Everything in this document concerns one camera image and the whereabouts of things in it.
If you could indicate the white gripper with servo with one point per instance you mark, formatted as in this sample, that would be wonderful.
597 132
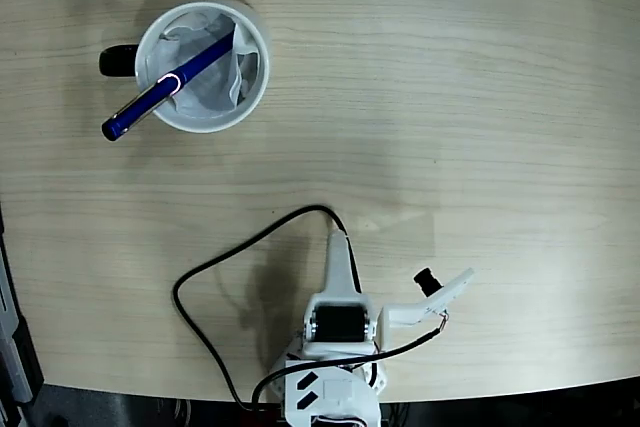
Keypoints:
340 323

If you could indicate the wrist camera on white mount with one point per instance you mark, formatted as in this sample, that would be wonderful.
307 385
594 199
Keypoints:
415 312

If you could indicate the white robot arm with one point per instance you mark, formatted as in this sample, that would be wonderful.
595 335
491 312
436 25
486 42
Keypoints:
340 392

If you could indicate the blue pen with gold clip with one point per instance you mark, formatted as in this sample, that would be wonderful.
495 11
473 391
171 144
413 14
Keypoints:
145 104

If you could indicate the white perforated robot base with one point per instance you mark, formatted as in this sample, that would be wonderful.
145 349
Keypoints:
377 382

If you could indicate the crumpled white tissue paper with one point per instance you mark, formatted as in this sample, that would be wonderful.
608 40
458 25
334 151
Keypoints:
215 92

